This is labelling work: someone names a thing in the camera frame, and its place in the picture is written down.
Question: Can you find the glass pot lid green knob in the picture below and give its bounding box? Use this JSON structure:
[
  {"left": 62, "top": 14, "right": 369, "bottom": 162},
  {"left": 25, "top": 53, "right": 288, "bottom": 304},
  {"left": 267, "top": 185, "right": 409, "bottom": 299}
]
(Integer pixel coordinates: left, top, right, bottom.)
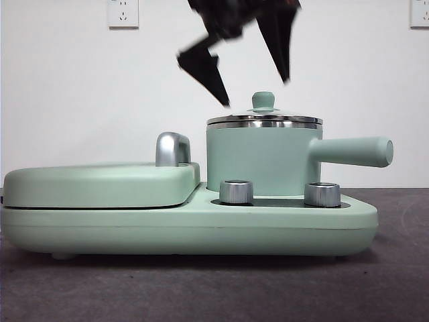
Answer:
[{"left": 206, "top": 91, "right": 323, "bottom": 127}]

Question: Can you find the silver control knob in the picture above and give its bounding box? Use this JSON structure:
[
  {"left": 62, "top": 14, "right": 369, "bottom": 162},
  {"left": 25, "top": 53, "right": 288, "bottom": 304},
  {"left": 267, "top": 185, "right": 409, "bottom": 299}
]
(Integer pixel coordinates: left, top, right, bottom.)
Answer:
[
  {"left": 304, "top": 182, "right": 342, "bottom": 207},
  {"left": 219, "top": 180, "right": 255, "bottom": 205}
]

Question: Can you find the green griddle cover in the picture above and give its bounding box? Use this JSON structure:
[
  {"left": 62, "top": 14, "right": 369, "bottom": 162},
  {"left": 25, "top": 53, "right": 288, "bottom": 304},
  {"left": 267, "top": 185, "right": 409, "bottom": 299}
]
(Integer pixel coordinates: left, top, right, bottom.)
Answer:
[{"left": 2, "top": 162, "right": 201, "bottom": 209}]

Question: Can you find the green breakfast machine base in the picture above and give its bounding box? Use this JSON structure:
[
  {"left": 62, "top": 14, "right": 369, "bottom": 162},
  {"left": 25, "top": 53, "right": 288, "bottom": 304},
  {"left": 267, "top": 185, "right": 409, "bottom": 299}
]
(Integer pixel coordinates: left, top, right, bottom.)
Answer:
[{"left": 0, "top": 187, "right": 379, "bottom": 260}]

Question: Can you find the silver griddle cover handle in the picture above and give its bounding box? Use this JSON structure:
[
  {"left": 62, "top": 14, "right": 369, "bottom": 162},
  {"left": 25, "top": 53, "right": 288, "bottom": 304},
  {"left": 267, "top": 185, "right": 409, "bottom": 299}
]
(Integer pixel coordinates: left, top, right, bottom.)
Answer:
[{"left": 155, "top": 131, "right": 192, "bottom": 168}]

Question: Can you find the white wall socket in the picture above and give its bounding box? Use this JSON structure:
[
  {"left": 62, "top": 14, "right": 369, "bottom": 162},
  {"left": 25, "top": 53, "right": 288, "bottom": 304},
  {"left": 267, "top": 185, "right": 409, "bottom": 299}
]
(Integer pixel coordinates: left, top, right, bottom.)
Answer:
[
  {"left": 409, "top": 0, "right": 429, "bottom": 28},
  {"left": 107, "top": 0, "right": 139, "bottom": 29}
]

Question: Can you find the green pot with side handle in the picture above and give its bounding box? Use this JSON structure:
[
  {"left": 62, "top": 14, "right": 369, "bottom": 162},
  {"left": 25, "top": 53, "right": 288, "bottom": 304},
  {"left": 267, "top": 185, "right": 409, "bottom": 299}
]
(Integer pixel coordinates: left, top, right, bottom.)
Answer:
[{"left": 205, "top": 121, "right": 395, "bottom": 198}]

